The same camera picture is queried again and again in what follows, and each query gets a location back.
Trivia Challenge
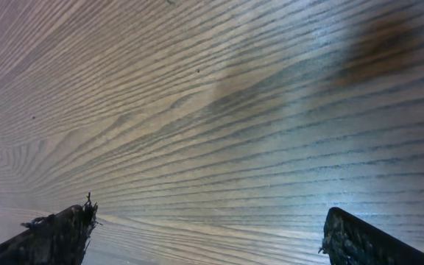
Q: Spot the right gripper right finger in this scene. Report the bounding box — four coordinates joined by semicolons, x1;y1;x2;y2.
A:
319;207;424;265

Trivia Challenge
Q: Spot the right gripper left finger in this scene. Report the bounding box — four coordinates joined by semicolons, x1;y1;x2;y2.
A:
0;195;98;265

